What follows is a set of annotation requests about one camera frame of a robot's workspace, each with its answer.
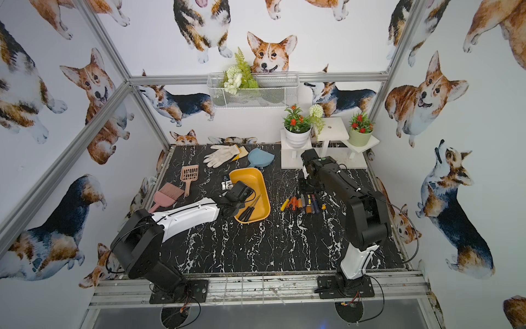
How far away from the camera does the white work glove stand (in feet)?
3.69

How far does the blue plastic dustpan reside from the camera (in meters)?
1.14

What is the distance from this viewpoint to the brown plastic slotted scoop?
1083 mm
